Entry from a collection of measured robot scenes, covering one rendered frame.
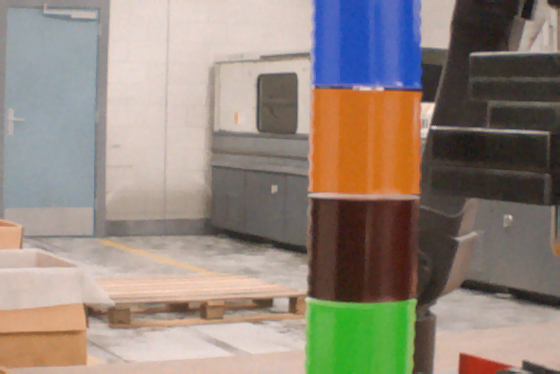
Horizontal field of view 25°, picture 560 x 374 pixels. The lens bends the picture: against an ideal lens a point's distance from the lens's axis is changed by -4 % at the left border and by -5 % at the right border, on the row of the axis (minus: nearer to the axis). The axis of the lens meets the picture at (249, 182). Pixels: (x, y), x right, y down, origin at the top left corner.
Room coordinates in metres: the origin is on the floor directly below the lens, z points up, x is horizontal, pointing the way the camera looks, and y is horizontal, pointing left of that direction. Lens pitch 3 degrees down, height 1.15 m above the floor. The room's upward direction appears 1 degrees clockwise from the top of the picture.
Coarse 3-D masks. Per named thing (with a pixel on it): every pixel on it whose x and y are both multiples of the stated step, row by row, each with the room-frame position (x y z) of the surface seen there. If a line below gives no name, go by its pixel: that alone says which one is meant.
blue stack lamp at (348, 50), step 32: (320, 0) 0.43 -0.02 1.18; (352, 0) 0.42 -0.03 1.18; (384, 0) 0.42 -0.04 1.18; (416, 0) 0.43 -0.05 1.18; (320, 32) 0.43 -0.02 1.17; (352, 32) 0.42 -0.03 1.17; (384, 32) 0.42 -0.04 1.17; (416, 32) 0.43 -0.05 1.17; (320, 64) 0.43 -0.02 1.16; (352, 64) 0.42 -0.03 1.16; (384, 64) 0.42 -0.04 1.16; (416, 64) 0.43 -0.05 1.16
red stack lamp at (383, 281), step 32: (320, 224) 0.42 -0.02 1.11; (352, 224) 0.42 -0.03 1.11; (384, 224) 0.42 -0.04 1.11; (416, 224) 0.43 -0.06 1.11; (320, 256) 0.42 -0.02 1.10; (352, 256) 0.42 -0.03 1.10; (384, 256) 0.42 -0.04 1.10; (416, 256) 0.43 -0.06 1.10; (320, 288) 0.42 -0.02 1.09; (352, 288) 0.42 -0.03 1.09; (384, 288) 0.42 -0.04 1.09
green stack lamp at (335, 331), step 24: (312, 312) 0.43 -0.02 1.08; (336, 312) 0.42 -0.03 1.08; (360, 312) 0.42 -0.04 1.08; (384, 312) 0.42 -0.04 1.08; (408, 312) 0.42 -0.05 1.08; (312, 336) 0.43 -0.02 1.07; (336, 336) 0.42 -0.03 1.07; (360, 336) 0.42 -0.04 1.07; (384, 336) 0.42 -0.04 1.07; (408, 336) 0.42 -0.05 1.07; (312, 360) 0.43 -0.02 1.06; (336, 360) 0.42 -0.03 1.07; (360, 360) 0.42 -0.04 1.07; (384, 360) 0.42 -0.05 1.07; (408, 360) 0.43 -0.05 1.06
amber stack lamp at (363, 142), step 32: (320, 96) 0.43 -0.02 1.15; (352, 96) 0.42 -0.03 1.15; (384, 96) 0.42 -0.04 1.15; (416, 96) 0.43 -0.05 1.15; (320, 128) 0.43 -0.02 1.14; (352, 128) 0.42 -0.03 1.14; (384, 128) 0.42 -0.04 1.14; (416, 128) 0.43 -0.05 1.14; (320, 160) 0.42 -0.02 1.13; (352, 160) 0.42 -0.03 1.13; (384, 160) 0.42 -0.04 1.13; (416, 160) 0.43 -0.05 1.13; (320, 192) 0.42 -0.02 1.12; (352, 192) 0.42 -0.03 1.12; (384, 192) 0.42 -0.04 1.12; (416, 192) 0.43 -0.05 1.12
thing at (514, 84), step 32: (480, 64) 0.71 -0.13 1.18; (512, 64) 0.69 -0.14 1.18; (544, 64) 0.66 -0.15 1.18; (480, 96) 0.71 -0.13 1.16; (512, 96) 0.69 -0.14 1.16; (544, 96) 0.66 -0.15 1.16; (448, 128) 0.68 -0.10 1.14; (480, 128) 0.70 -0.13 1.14; (512, 128) 0.67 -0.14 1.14; (544, 128) 0.65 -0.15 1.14; (448, 160) 0.68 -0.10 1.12; (480, 160) 0.65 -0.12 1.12; (512, 160) 0.63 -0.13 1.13; (544, 160) 0.61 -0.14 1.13; (448, 192) 0.68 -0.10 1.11; (480, 192) 0.65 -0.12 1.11; (512, 192) 0.63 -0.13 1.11; (544, 192) 0.61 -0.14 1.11
